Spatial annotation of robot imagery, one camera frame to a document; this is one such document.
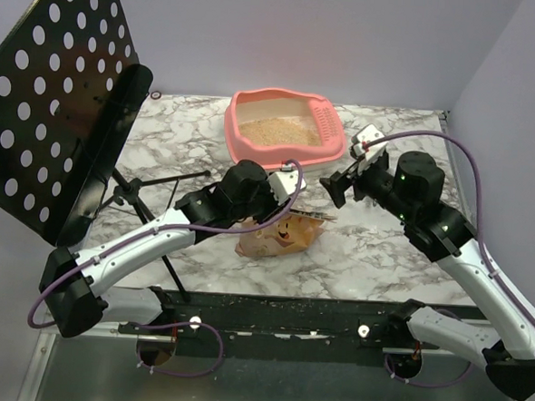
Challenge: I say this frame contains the beige cat litter bag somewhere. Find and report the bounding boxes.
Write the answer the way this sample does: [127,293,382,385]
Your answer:
[235,212,325,258]

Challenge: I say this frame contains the pink cat litter box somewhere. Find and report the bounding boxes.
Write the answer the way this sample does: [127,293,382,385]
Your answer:
[223,88,346,170]

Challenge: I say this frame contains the grey bag sealing clip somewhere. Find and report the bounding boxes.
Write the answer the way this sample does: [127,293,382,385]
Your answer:
[290,209,337,222]

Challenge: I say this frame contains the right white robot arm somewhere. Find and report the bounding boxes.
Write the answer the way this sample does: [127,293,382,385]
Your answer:
[319,152,535,401]

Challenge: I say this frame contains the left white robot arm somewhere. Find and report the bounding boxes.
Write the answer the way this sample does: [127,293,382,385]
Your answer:
[27,159,305,338]

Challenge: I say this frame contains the clean litter in box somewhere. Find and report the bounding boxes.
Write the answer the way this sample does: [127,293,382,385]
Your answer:
[238,118,321,147]

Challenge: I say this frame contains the black perforated music stand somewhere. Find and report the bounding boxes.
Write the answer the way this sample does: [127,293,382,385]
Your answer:
[0,0,222,303]

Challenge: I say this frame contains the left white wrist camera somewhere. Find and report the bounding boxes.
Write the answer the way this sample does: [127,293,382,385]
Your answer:
[267,161,306,205]

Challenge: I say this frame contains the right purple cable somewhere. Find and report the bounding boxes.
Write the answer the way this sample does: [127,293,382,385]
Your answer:
[349,126,535,394]

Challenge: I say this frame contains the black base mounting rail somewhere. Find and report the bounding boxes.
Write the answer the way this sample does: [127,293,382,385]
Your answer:
[117,285,475,373]

